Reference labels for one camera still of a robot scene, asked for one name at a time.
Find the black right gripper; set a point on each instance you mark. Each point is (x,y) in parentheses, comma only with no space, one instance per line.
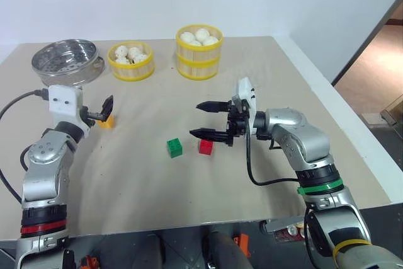
(237,121)

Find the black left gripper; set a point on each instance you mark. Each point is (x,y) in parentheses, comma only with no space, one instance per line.
(85,117)

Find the yellow toy cube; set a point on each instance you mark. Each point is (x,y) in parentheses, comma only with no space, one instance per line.
(107,123)

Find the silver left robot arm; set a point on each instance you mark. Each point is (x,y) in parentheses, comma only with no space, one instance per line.
(42,174)

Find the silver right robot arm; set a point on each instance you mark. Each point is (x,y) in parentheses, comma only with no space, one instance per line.
(302,143)

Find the red toy cube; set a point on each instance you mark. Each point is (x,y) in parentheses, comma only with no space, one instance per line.
(205,147)

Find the yellow rimmed bamboo steamer basket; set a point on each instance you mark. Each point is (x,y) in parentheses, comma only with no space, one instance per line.
(198,50)
(132,69)
(198,69)

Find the green toy cube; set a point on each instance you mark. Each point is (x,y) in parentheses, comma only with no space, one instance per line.
(174,148)

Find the white steamed bun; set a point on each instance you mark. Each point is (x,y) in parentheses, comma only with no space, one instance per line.
(121,51)
(141,58)
(194,43)
(134,52)
(122,60)
(201,34)
(187,37)
(211,41)

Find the perforated steel steamer pot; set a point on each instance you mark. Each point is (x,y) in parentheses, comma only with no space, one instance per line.
(64,61)

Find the beige table cover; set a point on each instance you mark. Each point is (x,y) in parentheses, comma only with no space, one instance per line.
(163,180)

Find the orange plastic part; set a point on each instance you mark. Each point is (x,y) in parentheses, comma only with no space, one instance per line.
(89,262)
(243,243)

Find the dark rounded shape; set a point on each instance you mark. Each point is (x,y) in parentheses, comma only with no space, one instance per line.
(225,251)

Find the clear glass box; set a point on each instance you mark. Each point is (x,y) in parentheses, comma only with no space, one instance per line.
(388,113)

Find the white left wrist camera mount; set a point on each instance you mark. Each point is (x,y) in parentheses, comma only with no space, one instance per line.
(64,100)

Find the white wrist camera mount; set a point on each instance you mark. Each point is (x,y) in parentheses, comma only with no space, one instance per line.
(245,92)
(64,100)

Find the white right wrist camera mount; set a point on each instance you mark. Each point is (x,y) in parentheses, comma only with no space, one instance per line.
(245,92)

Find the grey metal bracket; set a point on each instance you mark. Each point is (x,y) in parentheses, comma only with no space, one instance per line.
(283,228)

